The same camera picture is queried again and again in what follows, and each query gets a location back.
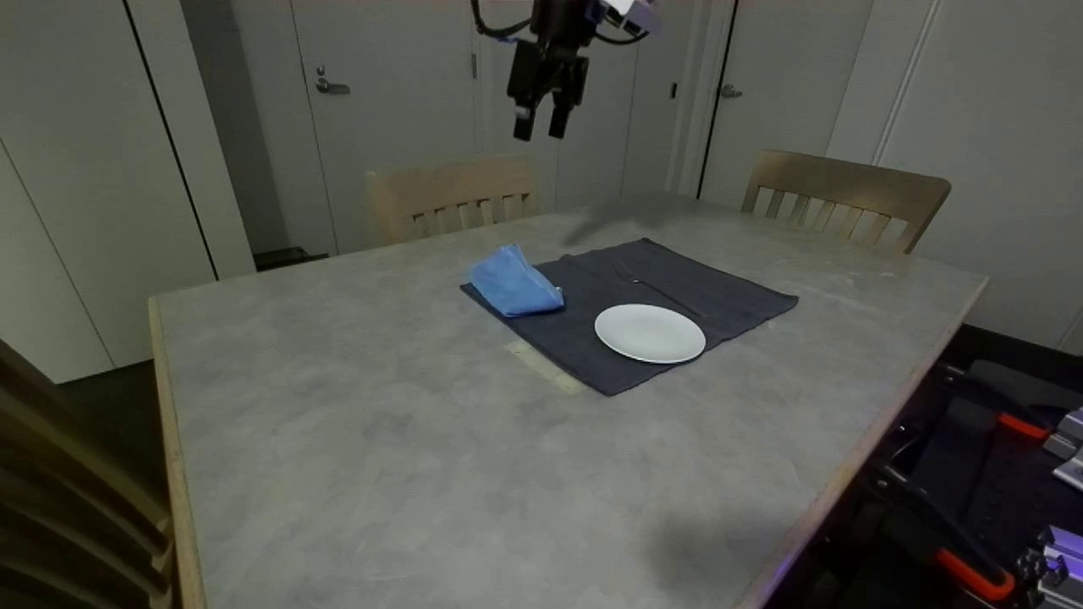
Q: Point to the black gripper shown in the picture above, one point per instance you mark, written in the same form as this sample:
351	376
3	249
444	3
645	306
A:
561	27

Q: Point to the blue cloth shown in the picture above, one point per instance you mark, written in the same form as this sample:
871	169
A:
512	286

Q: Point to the white round plate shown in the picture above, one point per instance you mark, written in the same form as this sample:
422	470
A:
650	334

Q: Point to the left wooden chair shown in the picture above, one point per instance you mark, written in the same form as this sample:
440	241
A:
448	196

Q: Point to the wooden chair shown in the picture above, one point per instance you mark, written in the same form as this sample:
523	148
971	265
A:
853	201
448	196
77	521

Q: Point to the dark grey placemat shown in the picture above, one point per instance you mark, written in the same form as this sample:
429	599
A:
636	273

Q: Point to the right wooden chair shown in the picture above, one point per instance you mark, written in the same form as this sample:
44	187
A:
853	201

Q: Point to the near wooden chair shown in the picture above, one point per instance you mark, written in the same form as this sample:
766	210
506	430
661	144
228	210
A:
77	521

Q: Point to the left door handle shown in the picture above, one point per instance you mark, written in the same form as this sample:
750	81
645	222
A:
325	87

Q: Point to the right orange-handled clamp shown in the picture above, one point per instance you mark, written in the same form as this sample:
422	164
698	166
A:
1011	415

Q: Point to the orange-handled clamp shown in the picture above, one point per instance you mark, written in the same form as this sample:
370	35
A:
1011	415
952	548

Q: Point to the left orange-handled clamp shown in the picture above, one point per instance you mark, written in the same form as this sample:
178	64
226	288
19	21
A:
952	548

